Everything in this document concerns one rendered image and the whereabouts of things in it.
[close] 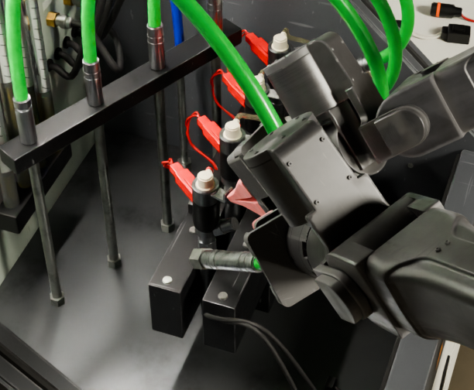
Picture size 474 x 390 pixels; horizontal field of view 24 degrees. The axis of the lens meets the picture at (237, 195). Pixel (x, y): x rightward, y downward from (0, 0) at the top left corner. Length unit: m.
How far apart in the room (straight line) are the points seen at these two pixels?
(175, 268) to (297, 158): 0.52
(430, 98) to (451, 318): 0.34
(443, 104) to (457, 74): 0.03
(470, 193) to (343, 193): 0.65
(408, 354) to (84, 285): 0.44
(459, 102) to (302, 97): 0.13
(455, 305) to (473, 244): 0.04
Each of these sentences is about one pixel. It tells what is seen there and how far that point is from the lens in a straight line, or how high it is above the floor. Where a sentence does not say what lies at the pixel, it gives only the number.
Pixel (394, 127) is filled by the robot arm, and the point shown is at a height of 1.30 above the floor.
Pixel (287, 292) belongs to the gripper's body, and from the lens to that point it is 0.86.
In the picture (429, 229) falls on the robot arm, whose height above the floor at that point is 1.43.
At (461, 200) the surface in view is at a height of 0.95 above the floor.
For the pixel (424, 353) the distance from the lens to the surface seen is 1.21.
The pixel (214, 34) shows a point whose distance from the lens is 0.86.
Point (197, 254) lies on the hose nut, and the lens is 1.06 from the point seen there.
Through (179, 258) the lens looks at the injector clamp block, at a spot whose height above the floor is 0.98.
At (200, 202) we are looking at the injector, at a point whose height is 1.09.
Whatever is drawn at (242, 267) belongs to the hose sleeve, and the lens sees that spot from 1.00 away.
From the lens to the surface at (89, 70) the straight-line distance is 1.21.
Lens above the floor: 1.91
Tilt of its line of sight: 46 degrees down
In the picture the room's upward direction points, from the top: straight up
